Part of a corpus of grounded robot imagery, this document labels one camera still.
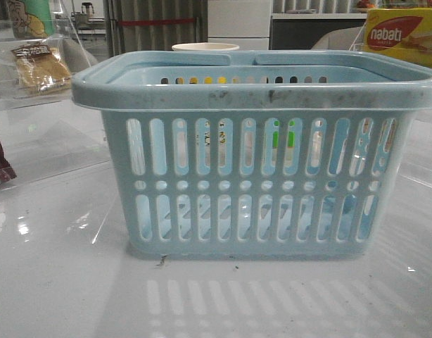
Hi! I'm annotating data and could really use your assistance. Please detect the packaged bread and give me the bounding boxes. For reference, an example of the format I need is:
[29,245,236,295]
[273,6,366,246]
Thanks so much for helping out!
[0,38,72,99]

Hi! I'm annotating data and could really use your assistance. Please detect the light blue plastic basket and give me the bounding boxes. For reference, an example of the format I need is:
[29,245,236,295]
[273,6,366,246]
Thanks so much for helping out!
[72,50,432,258]

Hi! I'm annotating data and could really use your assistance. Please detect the white paper cup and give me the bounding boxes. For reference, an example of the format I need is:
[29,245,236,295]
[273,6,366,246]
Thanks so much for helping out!
[172,42,239,52]

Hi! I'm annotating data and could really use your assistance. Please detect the white drawer cabinet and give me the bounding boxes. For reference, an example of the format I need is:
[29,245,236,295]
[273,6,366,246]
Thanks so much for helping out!
[207,0,273,50]

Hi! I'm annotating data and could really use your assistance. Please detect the clear acrylic shelf left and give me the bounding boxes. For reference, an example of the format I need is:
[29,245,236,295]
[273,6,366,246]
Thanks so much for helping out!
[0,1,109,191]

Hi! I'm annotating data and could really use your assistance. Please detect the green cartoon snack bag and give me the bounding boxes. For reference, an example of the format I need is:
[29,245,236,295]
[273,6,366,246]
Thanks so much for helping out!
[6,0,55,39]

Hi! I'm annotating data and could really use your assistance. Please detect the yellow nabati wafer box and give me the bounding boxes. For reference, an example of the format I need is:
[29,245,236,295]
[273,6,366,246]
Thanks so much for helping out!
[362,8,432,68]

